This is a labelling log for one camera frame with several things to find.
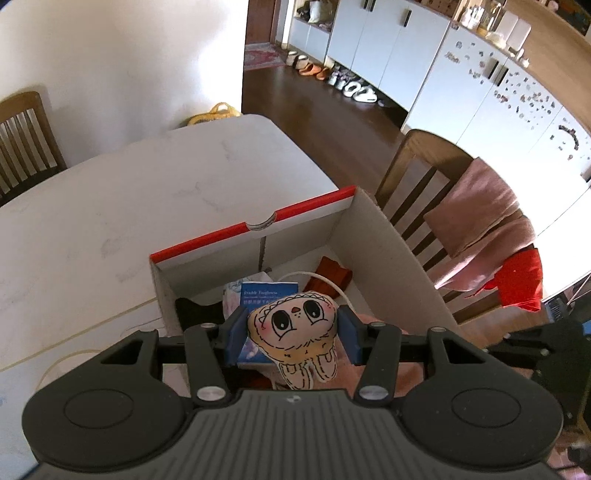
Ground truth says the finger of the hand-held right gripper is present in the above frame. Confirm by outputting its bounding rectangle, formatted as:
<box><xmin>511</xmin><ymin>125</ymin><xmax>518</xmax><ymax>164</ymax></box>
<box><xmin>485</xmin><ymin>347</ymin><xmax>548</xmax><ymax>371</ymax></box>
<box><xmin>501</xmin><ymin>328</ymin><xmax>555</xmax><ymax>346</ymax></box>

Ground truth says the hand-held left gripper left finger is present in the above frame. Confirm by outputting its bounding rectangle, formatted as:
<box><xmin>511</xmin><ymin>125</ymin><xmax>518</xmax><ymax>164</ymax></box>
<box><xmin>99</xmin><ymin>305</ymin><xmax>252</xmax><ymax>407</ymax></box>

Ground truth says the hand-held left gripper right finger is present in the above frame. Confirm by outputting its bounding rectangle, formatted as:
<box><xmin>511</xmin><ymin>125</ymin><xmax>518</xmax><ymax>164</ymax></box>
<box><xmin>338</xmin><ymin>304</ymin><xmax>490</xmax><ymax>407</ymax></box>

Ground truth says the pink fleece cloth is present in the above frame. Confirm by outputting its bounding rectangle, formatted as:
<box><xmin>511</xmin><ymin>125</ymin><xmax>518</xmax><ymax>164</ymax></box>
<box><xmin>323</xmin><ymin>314</ymin><xmax>428</xmax><ymax>398</ymax></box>

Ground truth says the black pouch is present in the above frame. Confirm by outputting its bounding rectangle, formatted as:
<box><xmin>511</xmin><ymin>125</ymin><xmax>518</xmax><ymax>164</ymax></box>
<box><xmin>174</xmin><ymin>298</ymin><xmax>227</xmax><ymax>340</ymax></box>

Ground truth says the blue book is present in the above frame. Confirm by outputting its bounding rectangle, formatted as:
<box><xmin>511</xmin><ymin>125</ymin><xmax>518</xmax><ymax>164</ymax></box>
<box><xmin>238</xmin><ymin>281</ymin><xmax>301</xmax><ymax>365</ymax></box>

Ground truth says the cream plush doll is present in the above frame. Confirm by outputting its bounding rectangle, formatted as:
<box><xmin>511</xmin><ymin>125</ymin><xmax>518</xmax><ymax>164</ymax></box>
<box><xmin>247</xmin><ymin>291</ymin><xmax>340</xmax><ymax>392</ymax></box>

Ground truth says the white plastic packet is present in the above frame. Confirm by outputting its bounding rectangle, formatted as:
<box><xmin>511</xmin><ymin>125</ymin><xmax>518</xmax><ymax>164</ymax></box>
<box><xmin>223</xmin><ymin>272</ymin><xmax>278</xmax><ymax>319</ymax></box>

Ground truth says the white cable with controller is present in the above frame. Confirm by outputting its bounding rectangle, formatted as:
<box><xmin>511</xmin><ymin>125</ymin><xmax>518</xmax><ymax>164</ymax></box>
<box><xmin>272</xmin><ymin>271</ymin><xmax>354</xmax><ymax>319</ymax></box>

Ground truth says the red and white cardboard box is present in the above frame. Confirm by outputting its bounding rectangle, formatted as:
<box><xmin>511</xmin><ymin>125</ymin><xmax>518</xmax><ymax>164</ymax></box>
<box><xmin>148</xmin><ymin>185</ymin><xmax>462</xmax><ymax>370</ymax></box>

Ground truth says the red garment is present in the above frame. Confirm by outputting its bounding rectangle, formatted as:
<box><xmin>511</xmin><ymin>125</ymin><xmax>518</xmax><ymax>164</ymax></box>
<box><xmin>478</xmin><ymin>247</ymin><xmax>546</xmax><ymax>315</ymax></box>

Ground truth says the wooden chair with blanket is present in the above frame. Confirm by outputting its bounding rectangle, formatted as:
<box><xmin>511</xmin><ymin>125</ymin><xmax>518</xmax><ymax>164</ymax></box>
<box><xmin>375</xmin><ymin>129</ymin><xmax>536</xmax><ymax>324</ymax></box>

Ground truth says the row of shoes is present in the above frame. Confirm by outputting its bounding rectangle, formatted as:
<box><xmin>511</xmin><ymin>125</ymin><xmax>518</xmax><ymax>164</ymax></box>
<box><xmin>284</xmin><ymin>48</ymin><xmax>391</xmax><ymax>108</ymax></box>

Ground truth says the red patterned rug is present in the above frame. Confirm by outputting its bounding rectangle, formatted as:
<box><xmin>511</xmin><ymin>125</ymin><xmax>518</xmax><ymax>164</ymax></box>
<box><xmin>243</xmin><ymin>42</ymin><xmax>289</xmax><ymax>71</ymax></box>

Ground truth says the dark wooden chair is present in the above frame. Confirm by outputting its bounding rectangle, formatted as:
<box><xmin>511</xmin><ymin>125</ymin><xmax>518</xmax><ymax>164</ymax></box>
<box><xmin>0</xmin><ymin>91</ymin><xmax>68</xmax><ymax>208</ymax></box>

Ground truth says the dark brown door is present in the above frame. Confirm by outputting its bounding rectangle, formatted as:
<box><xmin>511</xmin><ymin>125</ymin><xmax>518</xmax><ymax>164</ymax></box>
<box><xmin>245</xmin><ymin>0</ymin><xmax>296</xmax><ymax>47</ymax></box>

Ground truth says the white and wood wall cabinet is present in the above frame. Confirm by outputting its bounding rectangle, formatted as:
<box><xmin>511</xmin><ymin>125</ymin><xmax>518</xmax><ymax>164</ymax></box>
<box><xmin>281</xmin><ymin>0</ymin><xmax>591</xmax><ymax>185</ymax></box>

